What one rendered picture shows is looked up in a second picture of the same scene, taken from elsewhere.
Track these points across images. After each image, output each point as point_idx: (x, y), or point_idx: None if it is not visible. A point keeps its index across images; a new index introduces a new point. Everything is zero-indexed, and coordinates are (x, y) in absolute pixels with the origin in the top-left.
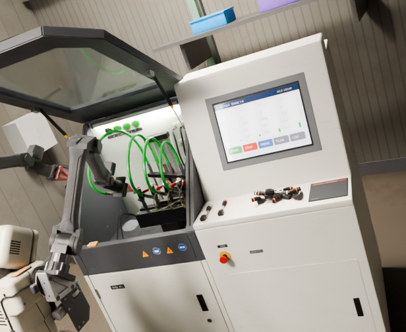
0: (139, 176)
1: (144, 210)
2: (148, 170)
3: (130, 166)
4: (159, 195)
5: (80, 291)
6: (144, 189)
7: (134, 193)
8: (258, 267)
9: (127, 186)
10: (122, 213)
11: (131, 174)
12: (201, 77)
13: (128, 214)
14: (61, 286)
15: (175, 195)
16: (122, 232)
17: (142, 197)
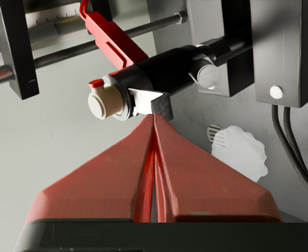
0: (52, 147)
1: (235, 64)
2: (18, 108)
3: (12, 189)
4: (117, 69)
5: None
6: (108, 51)
7: (167, 109)
8: None
9: (126, 225)
10: None
11: (48, 179)
12: None
13: (298, 152)
14: None
15: (109, 1)
16: (269, 177)
17: (182, 54)
